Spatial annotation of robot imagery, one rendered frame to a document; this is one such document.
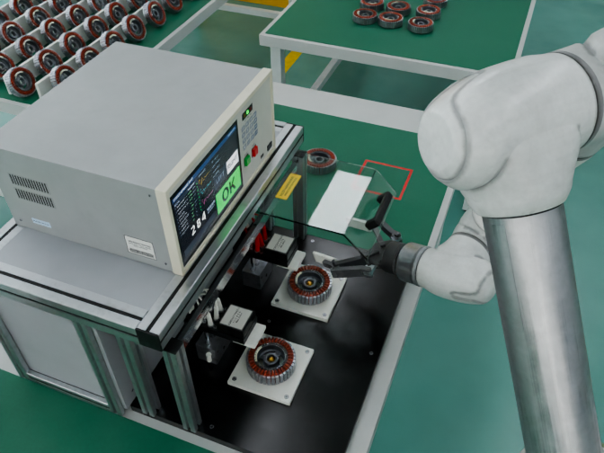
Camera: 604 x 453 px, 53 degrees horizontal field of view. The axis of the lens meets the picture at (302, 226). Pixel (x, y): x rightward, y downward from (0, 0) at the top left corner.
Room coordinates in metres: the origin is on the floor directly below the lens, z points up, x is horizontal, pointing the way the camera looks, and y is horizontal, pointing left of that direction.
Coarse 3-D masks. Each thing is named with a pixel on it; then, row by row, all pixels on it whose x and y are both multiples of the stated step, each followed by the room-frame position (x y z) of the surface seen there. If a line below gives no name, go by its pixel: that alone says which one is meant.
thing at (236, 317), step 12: (228, 312) 0.83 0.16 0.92; (240, 312) 0.83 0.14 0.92; (252, 312) 0.83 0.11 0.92; (204, 324) 0.81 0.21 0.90; (216, 324) 0.81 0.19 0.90; (228, 324) 0.79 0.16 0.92; (240, 324) 0.79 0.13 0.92; (252, 324) 0.81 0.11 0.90; (228, 336) 0.78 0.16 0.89; (240, 336) 0.78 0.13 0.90; (252, 336) 0.79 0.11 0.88
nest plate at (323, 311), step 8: (288, 272) 1.07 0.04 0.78; (336, 280) 1.04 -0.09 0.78; (344, 280) 1.04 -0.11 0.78; (280, 288) 1.02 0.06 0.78; (336, 288) 1.01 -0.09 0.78; (280, 296) 0.99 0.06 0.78; (288, 296) 0.99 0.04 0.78; (336, 296) 0.99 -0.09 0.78; (272, 304) 0.97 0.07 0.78; (280, 304) 0.96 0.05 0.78; (288, 304) 0.96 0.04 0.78; (296, 304) 0.96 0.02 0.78; (312, 304) 0.96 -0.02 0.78; (320, 304) 0.96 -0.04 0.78; (328, 304) 0.96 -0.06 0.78; (296, 312) 0.94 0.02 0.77; (304, 312) 0.94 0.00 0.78; (312, 312) 0.94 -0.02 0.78; (320, 312) 0.94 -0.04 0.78; (328, 312) 0.94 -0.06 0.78; (320, 320) 0.92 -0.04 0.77
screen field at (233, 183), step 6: (234, 174) 0.97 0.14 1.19; (228, 180) 0.95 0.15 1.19; (234, 180) 0.97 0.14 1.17; (240, 180) 0.99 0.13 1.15; (228, 186) 0.95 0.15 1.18; (234, 186) 0.97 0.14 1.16; (222, 192) 0.92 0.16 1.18; (228, 192) 0.94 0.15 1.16; (234, 192) 0.96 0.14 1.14; (216, 198) 0.90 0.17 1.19; (222, 198) 0.92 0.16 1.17; (228, 198) 0.94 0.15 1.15; (222, 204) 0.92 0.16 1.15
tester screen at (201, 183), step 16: (224, 144) 0.95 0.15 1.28; (208, 160) 0.89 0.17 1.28; (224, 160) 0.94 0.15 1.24; (192, 176) 0.84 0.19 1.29; (208, 176) 0.88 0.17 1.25; (240, 176) 0.99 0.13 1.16; (192, 192) 0.83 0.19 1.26; (208, 192) 0.87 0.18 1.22; (176, 208) 0.78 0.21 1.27; (192, 208) 0.82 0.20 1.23; (208, 208) 0.87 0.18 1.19; (224, 208) 0.92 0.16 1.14; (192, 224) 0.81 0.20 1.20
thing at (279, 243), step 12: (240, 240) 1.07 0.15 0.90; (276, 240) 1.05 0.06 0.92; (288, 240) 1.05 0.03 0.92; (252, 252) 1.03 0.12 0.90; (264, 252) 1.02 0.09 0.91; (276, 252) 1.01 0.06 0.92; (288, 252) 1.01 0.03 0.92; (300, 252) 1.05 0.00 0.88; (252, 264) 1.04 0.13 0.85; (288, 264) 1.00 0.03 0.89
